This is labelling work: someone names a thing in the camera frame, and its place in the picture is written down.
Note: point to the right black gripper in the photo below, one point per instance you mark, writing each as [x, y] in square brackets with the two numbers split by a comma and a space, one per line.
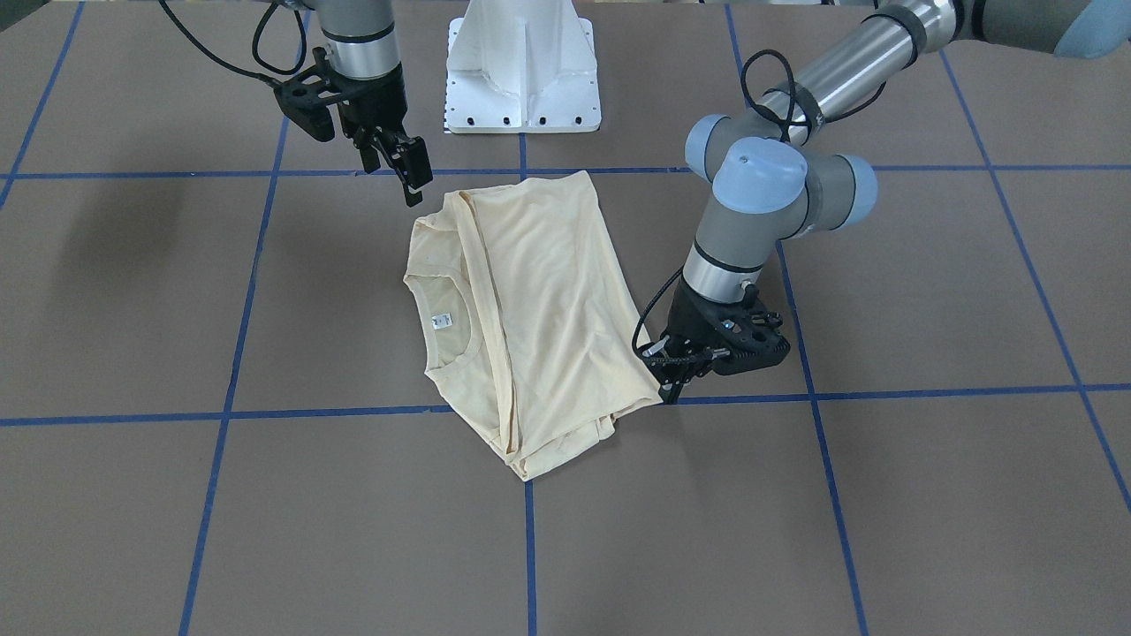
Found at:
[375, 102]

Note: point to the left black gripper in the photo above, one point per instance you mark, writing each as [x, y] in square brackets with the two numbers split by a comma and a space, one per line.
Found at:
[684, 323]

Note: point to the beige long-sleeve printed shirt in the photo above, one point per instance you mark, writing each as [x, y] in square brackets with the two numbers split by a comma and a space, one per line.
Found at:
[527, 319]

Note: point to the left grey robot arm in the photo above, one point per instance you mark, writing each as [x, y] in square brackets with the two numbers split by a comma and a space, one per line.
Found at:
[766, 187]

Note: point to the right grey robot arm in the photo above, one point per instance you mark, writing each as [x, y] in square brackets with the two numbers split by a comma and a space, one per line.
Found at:
[359, 70]

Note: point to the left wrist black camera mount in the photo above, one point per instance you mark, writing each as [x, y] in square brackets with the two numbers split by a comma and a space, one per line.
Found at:
[750, 335]

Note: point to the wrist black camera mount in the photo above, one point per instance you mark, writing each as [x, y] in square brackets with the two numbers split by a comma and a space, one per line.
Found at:
[750, 335]
[305, 99]

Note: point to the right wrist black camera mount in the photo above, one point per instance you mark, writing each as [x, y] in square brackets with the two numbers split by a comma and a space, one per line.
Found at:
[305, 99]

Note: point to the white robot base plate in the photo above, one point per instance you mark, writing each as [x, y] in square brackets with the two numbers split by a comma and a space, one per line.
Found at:
[521, 67]

